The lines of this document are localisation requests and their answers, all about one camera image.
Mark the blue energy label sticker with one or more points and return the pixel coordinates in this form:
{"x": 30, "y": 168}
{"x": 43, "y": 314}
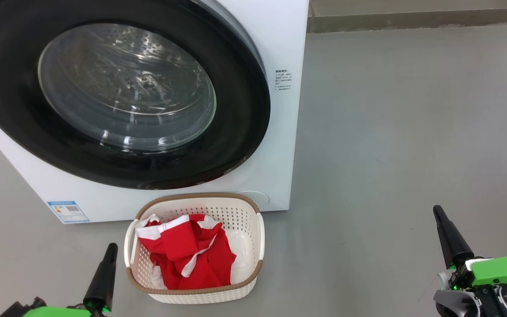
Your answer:
{"x": 68, "y": 212}

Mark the cream perforated laundry basket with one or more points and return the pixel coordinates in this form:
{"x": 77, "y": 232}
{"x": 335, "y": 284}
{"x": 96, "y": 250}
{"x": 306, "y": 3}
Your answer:
{"x": 244, "y": 220}

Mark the red and white garment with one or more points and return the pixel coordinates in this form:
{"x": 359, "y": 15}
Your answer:
{"x": 187, "y": 251}

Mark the stainless steel washing machine drum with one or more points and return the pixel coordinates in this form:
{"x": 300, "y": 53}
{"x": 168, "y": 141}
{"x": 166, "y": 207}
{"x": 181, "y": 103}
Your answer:
{"x": 117, "y": 66}

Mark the round drain filter cover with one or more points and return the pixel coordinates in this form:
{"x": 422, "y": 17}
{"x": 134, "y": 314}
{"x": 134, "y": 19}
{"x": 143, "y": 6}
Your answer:
{"x": 260, "y": 197}

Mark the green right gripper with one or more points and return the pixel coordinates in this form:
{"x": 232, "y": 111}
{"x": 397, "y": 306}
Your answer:
{"x": 504, "y": 270}

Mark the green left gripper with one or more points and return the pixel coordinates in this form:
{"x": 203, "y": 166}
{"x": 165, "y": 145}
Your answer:
{"x": 55, "y": 312}

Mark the black round glass washer door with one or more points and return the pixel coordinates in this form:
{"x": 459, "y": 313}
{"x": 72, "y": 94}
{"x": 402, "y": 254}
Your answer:
{"x": 16, "y": 110}

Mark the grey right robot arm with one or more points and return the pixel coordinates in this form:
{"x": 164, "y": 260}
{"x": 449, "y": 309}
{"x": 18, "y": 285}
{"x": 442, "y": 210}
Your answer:
{"x": 453, "y": 304}

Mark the white front-load washing machine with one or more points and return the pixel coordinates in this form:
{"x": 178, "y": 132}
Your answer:
{"x": 280, "y": 154}

